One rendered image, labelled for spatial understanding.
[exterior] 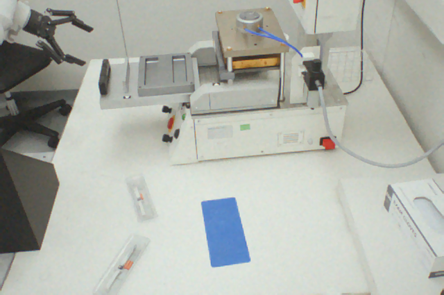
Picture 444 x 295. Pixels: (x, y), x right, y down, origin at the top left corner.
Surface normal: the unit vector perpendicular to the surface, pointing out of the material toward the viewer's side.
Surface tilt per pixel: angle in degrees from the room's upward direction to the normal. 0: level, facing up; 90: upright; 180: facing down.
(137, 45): 90
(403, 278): 0
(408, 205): 6
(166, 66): 0
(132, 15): 90
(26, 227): 90
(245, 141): 90
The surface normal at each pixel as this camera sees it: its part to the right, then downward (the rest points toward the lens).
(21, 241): 0.07, 0.60
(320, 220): -0.04, -0.80
